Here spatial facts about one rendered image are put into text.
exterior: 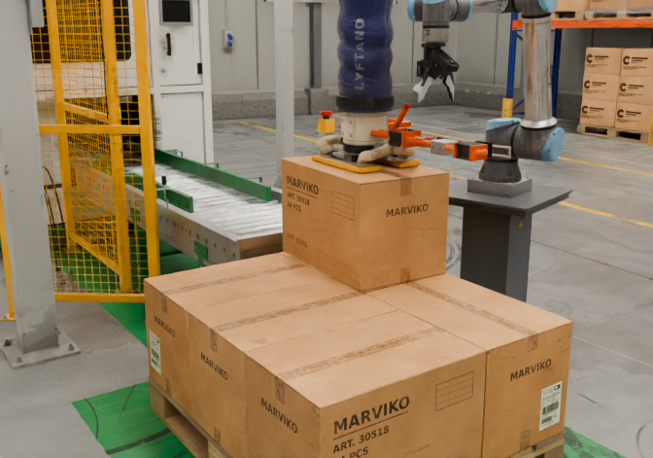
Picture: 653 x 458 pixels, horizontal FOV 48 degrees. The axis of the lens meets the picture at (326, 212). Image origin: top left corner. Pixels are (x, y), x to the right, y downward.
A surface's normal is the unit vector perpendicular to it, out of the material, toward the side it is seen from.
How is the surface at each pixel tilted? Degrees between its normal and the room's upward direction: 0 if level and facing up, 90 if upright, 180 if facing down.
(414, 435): 90
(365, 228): 90
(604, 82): 88
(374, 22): 77
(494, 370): 90
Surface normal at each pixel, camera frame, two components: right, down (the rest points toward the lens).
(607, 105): -0.83, 0.08
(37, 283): 0.57, 0.20
